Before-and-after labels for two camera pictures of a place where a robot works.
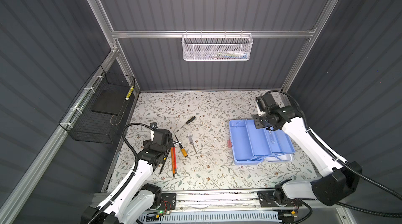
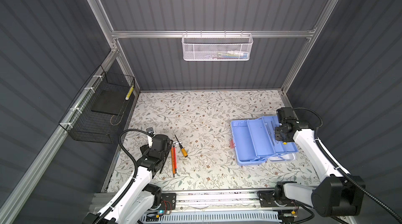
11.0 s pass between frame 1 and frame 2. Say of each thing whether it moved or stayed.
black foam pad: stayed
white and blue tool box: stayed
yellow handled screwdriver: stayed
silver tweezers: moved
